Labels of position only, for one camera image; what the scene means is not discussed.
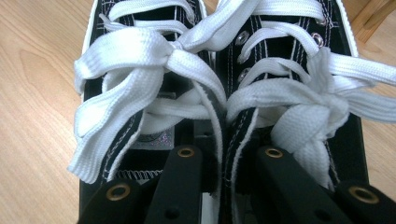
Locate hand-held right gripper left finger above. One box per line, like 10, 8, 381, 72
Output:
192, 120, 219, 193

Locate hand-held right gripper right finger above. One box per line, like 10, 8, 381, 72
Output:
233, 125, 265, 194

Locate black canvas sneaker white laces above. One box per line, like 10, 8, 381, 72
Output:
216, 0, 396, 224
67, 0, 260, 224

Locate wooden shoe rack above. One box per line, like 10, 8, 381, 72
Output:
350, 0, 396, 44

